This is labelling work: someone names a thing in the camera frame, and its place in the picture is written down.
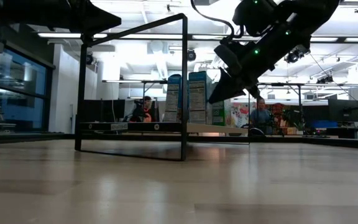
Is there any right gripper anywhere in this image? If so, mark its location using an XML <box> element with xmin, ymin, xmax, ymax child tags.
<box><xmin>208</xmin><ymin>27</ymin><xmax>310</xmax><ymax>103</ymax></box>

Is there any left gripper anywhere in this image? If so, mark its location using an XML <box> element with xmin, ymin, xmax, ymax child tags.
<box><xmin>26</xmin><ymin>0</ymin><xmax>122</xmax><ymax>34</ymax></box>

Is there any green cereal box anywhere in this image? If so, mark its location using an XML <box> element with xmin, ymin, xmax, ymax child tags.
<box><xmin>211</xmin><ymin>98</ymin><xmax>232</xmax><ymax>127</ymax></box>

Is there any blue cereal box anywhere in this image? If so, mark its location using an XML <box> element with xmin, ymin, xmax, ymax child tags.
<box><xmin>187</xmin><ymin>70</ymin><xmax>213</xmax><ymax>125</ymax></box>
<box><xmin>162</xmin><ymin>73</ymin><xmax>183</xmax><ymax>123</ymax></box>

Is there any fruit print panel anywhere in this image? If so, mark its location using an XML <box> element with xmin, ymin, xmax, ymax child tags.
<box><xmin>230</xmin><ymin>102</ymin><xmax>250</xmax><ymax>128</ymax></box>

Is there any long ceiling light strip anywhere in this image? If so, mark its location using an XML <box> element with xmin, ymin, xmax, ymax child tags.
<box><xmin>37</xmin><ymin>32</ymin><xmax>109</xmax><ymax>39</ymax></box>

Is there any dark floral print panel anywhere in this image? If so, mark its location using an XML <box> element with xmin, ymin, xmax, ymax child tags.
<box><xmin>272</xmin><ymin>104</ymin><xmax>291</xmax><ymax>125</ymax></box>

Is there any potted green plant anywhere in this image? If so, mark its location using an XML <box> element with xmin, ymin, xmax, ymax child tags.
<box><xmin>292</xmin><ymin>119</ymin><xmax>307</xmax><ymax>136</ymax></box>

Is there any black monitor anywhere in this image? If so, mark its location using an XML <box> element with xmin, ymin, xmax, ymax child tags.
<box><xmin>302</xmin><ymin>105</ymin><xmax>329</xmax><ymax>123</ymax></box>
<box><xmin>103</xmin><ymin>99</ymin><xmax>126</xmax><ymax>123</ymax></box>
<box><xmin>328</xmin><ymin>98</ymin><xmax>358</xmax><ymax>123</ymax></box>
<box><xmin>82</xmin><ymin>99</ymin><xmax>104</xmax><ymax>123</ymax></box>

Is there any black track light cluster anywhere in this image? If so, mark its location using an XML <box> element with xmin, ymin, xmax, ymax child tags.
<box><xmin>316</xmin><ymin>74</ymin><xmax>334</xmax><ymax>85</ymax></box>

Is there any blue bin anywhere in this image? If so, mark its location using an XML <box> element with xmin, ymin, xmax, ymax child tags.
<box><xmin>310</xmin><ymin>120</ymin><xmax>339</xmax><ymax>129</ymax></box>

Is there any large glass window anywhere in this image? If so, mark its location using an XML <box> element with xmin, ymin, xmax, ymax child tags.
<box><xmin>0</xmin><ymin>46</ymin><xmax>55</xmax><ymax>131</ymax></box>

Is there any black rig frame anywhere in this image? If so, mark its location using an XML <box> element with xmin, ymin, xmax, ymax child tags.
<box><xmin>102</xmin><ymin>79</ymin><xmax>169</xmax><ymax>102</ymax></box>
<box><xmin>257</xmin><ymin>81</ymin><xmax>358</xmax><ymax>125</ymax></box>

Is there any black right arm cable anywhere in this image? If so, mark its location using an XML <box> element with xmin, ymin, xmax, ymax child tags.
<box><xmin>190</xmin><ymin>0</ymin><xmax>236</xmax><ymax>43</ymax></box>

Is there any wooden shelf black metal frame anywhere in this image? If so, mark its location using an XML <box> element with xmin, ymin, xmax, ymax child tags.
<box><xmin>74</xmin><ymin>12</ymin><xmax>251</xmax><ymax>162</ymax></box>

